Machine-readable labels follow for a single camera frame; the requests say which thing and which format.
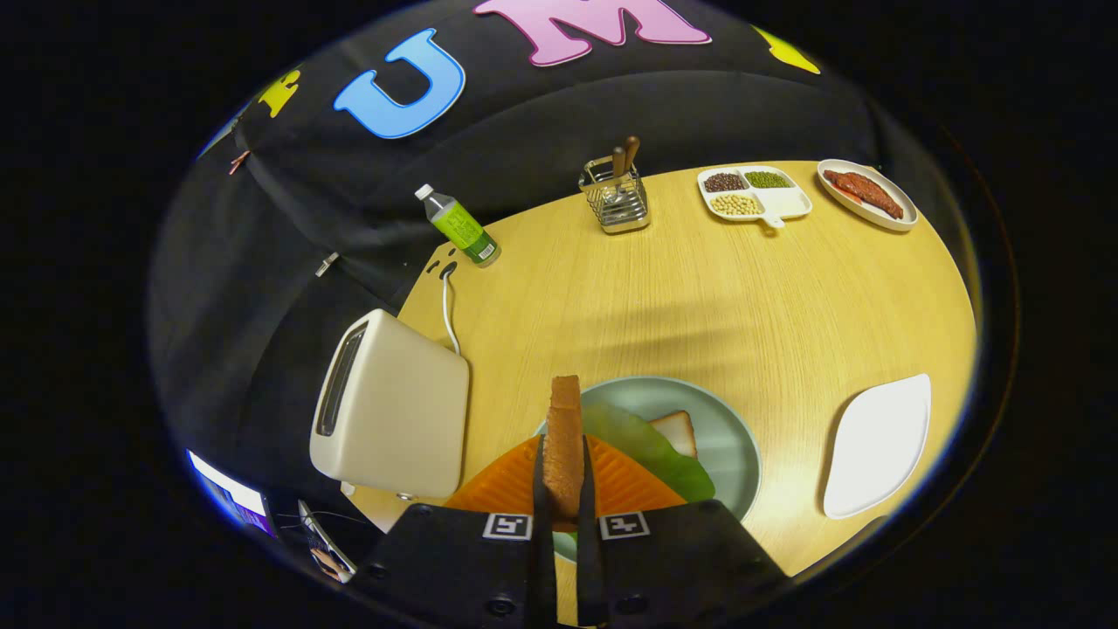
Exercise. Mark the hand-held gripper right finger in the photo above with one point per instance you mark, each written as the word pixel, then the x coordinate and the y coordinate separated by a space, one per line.
pixel 590 568

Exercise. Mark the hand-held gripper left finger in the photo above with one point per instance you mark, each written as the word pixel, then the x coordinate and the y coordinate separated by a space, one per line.
pixel 543 568

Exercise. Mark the brown crust toast slice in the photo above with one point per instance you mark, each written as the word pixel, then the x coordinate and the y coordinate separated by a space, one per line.
pixel 563 445

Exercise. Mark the green lettuce leaf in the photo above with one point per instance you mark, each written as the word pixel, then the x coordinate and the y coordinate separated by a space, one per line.
pixel 646 445

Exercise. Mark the white bread slice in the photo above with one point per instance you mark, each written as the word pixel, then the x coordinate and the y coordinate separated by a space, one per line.
pixel 677 431

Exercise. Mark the pale green round plate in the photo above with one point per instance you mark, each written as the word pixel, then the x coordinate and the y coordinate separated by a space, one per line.
pixel 725 437

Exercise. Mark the white toaster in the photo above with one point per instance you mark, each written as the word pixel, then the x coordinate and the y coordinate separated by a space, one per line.
pixel 402 411

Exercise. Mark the white edged tablet device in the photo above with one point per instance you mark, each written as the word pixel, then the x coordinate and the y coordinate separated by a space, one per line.
pixel 327 555

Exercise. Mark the white leaf-shaped plate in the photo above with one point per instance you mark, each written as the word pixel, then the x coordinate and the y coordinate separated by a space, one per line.
pixel 873 450

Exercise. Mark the lit computer monitor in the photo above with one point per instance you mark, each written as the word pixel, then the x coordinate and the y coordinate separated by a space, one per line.
pixel 227 489

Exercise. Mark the green label drink bottle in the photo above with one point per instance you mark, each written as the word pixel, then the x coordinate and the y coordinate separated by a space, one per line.
pixel 458 225

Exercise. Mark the white clip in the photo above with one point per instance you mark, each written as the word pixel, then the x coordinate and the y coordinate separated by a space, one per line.
pixel 326 265

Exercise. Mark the pile of yellow soybeans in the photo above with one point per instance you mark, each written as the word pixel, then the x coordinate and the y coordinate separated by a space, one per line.
pixel 736 204

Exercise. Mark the pile of dark red beans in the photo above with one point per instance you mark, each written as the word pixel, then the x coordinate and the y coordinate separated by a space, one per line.
pixel 725 182

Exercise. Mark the white divided dish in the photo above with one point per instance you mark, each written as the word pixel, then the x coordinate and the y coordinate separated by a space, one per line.
pixel 786 203

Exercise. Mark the pile of green beans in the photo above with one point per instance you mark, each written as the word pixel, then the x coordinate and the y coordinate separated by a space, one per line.
pixel 768 179

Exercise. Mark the black backdrop cloth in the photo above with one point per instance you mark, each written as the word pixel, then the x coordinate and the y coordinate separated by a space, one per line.
pixel 524 131

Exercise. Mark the white oval plate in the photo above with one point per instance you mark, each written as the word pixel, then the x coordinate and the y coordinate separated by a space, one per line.
pixel 869 217

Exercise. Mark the red meat slice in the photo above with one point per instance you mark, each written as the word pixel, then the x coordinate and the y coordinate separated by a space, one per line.
pixel 865 192

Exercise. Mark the pink clip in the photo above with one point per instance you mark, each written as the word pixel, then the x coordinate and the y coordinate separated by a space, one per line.
pixel 238 162

